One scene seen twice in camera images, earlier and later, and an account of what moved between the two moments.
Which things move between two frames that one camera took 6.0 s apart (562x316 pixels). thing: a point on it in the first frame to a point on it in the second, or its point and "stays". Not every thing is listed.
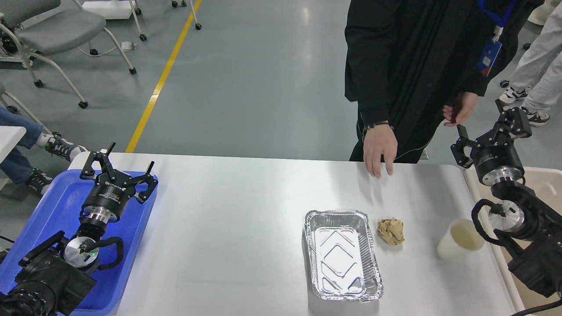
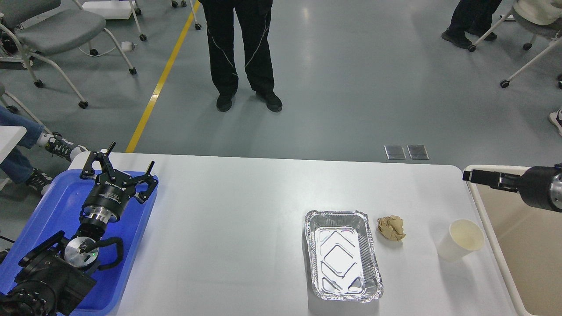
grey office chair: (43, 27) stays
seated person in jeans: (17, 167) stays
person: (538, 73) to (556, 118)
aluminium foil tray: (344, 265) stays
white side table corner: (10, 137) stays
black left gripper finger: (142, 196) stays
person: (405, 60) to (253, 17)
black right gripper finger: (513, 124) to (496, 180)
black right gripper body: (497, 163) to (541, 186)
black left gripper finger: (104, 160) stays
